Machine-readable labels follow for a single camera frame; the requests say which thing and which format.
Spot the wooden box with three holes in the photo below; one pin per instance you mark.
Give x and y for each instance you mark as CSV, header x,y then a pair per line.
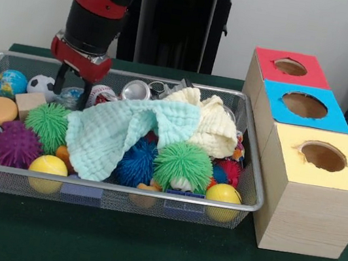
x,y
306,217

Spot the plain wooden cube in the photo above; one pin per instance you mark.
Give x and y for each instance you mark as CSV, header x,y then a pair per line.
x,y
29,102

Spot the black and white soccer ball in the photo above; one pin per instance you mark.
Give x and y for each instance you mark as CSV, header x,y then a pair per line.
x,y
42,84

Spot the dark green table cloth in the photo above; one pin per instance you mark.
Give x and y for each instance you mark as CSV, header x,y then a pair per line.
x,y
141,251

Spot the globe print foam ball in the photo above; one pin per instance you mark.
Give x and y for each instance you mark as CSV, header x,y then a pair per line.
x,y
11,83

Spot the blue spiky rubber ball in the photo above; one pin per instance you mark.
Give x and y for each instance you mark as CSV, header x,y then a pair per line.
x,y
137,164

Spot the mint green waffle cloth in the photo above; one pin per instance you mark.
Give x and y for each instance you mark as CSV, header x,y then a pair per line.
x,y
121,128

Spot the peach foam ball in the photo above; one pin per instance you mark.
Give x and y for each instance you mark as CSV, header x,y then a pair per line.
x,y
1,108

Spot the cream waffle cloth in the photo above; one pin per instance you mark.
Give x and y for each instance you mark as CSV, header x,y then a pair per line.
x,y
217,127

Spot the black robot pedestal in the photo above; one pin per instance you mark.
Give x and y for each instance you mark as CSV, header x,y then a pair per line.
x,y
184,23

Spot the green spiky rubber ball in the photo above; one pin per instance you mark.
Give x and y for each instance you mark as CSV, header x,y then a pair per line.
x,y
47,123
183,166

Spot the yellow smiley foam ball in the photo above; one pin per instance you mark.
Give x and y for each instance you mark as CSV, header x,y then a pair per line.
x,y
223,194

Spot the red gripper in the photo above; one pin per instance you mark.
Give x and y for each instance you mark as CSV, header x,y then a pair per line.
x,y
79,60

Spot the yellow tennis ball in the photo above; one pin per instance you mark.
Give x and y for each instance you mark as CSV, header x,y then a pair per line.
x,y
48,167

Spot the black and red can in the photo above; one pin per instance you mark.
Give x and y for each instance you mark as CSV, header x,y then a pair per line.
x,y
135,91

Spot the purple spiky rubber ball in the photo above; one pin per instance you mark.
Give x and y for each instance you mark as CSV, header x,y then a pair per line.
x,y
17,145

